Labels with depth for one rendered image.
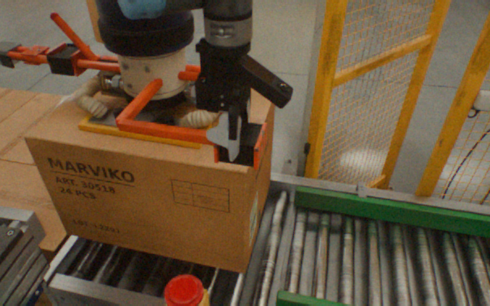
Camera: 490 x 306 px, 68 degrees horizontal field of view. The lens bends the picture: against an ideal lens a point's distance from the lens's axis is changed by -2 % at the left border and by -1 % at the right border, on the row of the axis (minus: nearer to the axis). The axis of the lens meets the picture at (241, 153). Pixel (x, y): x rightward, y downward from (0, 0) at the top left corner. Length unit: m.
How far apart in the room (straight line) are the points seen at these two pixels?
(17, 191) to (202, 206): 1.05
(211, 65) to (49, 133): 0.58
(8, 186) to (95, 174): 0.87
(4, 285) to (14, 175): 0.99
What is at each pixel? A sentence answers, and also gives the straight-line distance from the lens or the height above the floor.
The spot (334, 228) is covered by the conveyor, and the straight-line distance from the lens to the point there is 1.54.
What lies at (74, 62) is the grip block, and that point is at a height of 1.22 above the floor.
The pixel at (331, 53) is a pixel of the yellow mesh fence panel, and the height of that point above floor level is 1.12.
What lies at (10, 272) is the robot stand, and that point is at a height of 0.93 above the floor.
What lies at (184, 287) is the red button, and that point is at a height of 1.04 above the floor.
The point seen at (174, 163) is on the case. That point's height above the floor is 1.07.
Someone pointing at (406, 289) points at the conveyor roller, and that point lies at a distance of 1.38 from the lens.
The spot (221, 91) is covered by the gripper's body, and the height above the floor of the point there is 1.34.
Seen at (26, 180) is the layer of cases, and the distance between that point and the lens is 1.87.
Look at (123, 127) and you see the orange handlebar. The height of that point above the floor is 1.22.
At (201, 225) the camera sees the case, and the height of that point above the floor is 0.87.
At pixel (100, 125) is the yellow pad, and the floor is 1.10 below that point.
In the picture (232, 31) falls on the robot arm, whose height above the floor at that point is 1.44.
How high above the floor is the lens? 1.64
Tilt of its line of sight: 39 degrees down
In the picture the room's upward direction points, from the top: straight up
